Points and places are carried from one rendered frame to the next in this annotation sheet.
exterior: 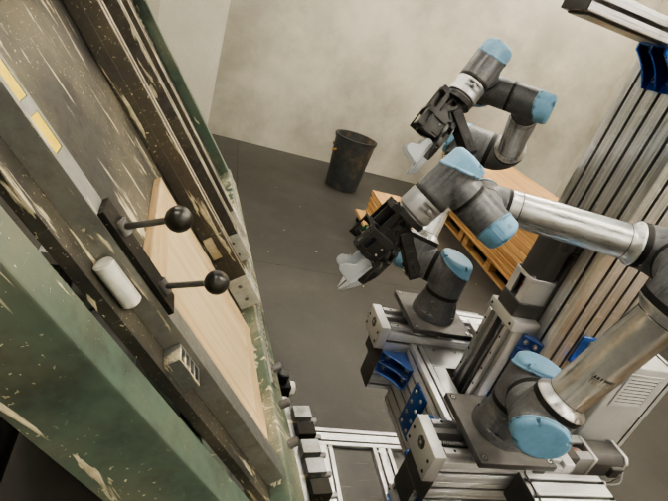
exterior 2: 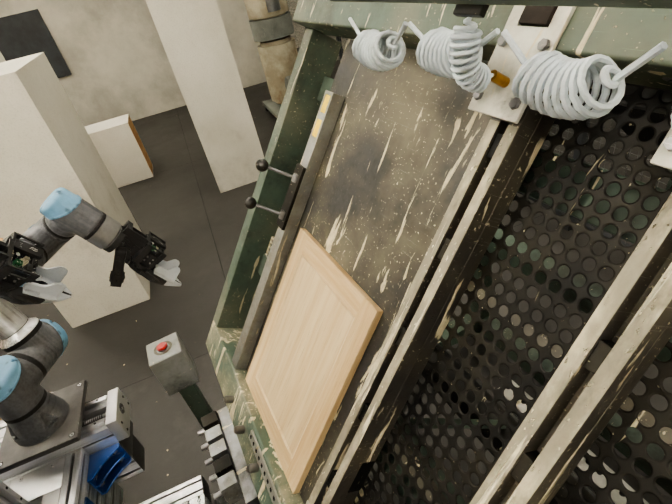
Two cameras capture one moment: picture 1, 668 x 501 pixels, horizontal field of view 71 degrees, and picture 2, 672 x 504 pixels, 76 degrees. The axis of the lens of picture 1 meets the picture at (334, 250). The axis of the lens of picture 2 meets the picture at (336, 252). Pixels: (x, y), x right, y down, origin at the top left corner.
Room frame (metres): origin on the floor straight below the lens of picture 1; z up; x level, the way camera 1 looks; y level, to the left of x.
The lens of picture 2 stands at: (1.75, 0.47, 2.01)
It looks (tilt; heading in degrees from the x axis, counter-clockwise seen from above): 35 degrees down; 185
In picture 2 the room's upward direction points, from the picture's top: 13 degrees counter-clockwise
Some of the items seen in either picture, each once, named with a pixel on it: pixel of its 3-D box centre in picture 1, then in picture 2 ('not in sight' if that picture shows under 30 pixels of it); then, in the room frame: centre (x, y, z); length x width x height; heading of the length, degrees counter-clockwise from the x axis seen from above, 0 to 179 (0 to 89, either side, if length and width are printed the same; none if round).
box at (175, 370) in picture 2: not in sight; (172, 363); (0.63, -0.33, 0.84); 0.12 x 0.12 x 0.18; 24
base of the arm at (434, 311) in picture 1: (437, 300); not in sight; (1.43, -0.40, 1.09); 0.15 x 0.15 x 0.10
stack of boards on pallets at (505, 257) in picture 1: (510, 221); not in sight; (5.30, -1.83, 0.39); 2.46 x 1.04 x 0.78; 19
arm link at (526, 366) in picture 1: (530, 382); (9, 385); (0.96, -0.56, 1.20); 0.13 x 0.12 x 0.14; 173
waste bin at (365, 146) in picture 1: (347, 161); not in sight; (5.67, 0.20, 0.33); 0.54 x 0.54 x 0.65
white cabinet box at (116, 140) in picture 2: not in sight; (118, 152); (-3.58, -2.42, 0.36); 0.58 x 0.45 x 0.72; 109
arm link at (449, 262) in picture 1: (449, 271); not in sight; (1.44, -0.39, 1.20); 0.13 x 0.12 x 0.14; 74
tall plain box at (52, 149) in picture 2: not in sight; (58, 193); (-1.23, -1.72, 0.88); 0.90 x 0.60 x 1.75; 19
